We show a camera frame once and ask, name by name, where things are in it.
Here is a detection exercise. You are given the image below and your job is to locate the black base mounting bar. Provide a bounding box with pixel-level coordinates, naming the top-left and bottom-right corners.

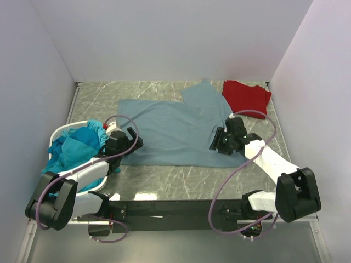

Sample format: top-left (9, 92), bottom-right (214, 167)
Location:
top-left (76, 199), bottom-right (275, 237)

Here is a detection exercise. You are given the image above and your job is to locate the white laundry basket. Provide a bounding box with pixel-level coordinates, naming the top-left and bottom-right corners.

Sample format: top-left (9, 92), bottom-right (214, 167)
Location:
top-left (49, 122), bottom-right (109, 196)

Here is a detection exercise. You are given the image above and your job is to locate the teal t shirts pile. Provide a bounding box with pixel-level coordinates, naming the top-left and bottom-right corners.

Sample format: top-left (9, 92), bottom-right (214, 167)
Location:
top-left (41, 119), bottom-right (121, 192)

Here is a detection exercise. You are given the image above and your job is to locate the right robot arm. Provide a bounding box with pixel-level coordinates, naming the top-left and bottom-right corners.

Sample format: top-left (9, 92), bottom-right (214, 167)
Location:
top-left (210, 114), bottom-right (321, 222)

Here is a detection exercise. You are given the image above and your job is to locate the red folded t shirt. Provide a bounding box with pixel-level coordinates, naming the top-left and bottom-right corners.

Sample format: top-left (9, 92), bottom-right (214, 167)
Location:
top-left (222, 81), bottom-right (271, 115)

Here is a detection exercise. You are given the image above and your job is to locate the grey-blue t shirt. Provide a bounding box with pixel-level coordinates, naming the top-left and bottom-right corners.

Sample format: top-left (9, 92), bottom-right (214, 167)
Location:
top-left (117, 81), bottom-right (246, 168)

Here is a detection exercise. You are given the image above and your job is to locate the aluminium frame rail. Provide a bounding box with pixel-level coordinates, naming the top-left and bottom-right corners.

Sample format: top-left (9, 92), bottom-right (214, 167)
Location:
top-left (28, 219), bottom-right (37, 225)

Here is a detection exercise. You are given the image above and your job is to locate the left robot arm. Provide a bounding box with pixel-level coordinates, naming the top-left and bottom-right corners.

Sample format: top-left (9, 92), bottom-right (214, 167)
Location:
top-left (25, 127), bottom-right (143, 230)

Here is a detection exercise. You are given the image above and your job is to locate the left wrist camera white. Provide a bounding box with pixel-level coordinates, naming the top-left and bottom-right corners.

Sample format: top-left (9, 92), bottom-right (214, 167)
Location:
top-left (103, 121), bottom-right (121, 136)

